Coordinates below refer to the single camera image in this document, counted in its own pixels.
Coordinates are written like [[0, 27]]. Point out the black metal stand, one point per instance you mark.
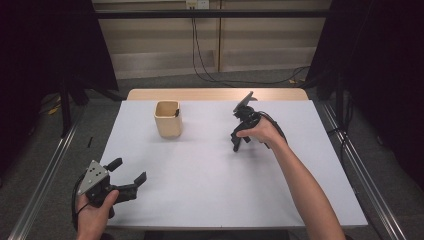
[[65, 110]]

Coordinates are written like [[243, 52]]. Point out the white table mat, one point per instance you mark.
[[200, 186]]

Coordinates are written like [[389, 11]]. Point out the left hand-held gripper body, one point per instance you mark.
[[95, 176]]

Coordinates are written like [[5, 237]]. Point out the white wall socket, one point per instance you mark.
[[197, 3]]

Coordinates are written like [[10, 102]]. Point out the thin black makeup brush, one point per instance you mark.
[[177, 112]]

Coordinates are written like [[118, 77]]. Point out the person's right hand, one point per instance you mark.
[[266, 131]]

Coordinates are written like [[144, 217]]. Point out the person's left hand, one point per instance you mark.
[[93, 220]]

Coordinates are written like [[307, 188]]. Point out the beige wooden cup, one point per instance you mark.
[[168, 126]]

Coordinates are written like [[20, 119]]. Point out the black curtain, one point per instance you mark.
[[40, 66], [383, 66]]

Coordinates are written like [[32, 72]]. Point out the black horizontal bar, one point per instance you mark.
[[213, 13]]

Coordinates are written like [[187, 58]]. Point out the yellow tape piece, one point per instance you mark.
[[53, 110]]

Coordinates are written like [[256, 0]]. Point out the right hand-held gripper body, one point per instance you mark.
[[247, 116]]

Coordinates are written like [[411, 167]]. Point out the small black stick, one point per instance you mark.
[[89, 142]]

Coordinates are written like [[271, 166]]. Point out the aluminium rail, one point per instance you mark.
[[370, 180], [43, 180]]

